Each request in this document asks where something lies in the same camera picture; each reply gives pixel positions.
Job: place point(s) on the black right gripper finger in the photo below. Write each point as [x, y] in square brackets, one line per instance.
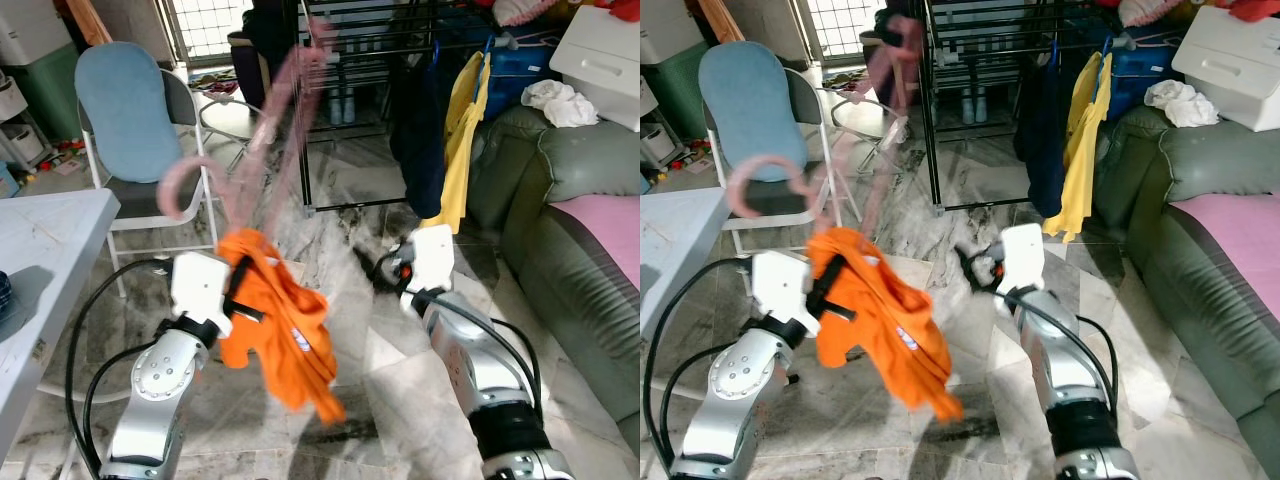
[370, 258]
[970, 257]

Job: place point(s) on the orange shirt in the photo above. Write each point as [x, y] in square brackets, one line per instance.
[280, 320]
[880, 320]

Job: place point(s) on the pink plastic clothes hanger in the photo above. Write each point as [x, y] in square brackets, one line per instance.
[188, 163]
[763, 163]

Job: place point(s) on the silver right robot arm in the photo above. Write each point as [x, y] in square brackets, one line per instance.
[480, 370]
[1075, 370]

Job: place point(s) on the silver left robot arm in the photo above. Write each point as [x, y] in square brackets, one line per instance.
[740, 385]
[160, 380]

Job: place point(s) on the navy blue garment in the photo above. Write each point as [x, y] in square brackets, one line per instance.
[420, 140]
[1042, 140]

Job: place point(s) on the yellow garment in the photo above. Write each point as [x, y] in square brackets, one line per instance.
[1085, 150]
[462, 150]

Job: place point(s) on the black metal clothes rack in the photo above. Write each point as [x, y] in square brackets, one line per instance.
[930, 120]
[301, 120]

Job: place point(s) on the white plastic folding table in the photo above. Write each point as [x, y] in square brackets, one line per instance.
[50, 240]
[680, 240]

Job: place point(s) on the grey green leather sofa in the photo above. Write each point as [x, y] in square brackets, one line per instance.
[1210, 340]
[570, 310]

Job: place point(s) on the white folding chair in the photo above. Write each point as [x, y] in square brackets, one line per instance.
[187, 110]
[815, 110]

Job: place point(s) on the light blue chair back cover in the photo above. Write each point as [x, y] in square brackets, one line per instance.
[125, 110]
[750, 105]

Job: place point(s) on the pink seat cushion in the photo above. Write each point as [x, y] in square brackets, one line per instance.
[1240, 230]
[610, 230]

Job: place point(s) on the crumpled white cloth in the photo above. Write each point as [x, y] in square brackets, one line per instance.
[560, 103]
[1178, 103]

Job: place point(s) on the blue storage box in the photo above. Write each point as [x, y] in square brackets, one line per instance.
[1140, 70]
[520, 70]

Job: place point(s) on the green cabinet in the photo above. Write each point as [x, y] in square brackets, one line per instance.
[680, 95]
[45, 95]

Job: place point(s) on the white plastic storage box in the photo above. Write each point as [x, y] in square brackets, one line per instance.
[600, 60]
[1235, 65]

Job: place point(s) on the brown wooden plank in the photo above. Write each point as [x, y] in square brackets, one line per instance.
[722, 20]
[88, 20]

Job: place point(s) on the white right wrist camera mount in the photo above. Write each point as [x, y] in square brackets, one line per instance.
[432, 258]
[1025, 255]

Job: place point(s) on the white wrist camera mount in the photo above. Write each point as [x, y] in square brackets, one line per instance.
[432, 258]
[1025, 255]
[200, 290]
[780, 290]

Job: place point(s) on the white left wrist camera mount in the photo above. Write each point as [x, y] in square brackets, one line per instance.
[200, 290]
[780, 290]

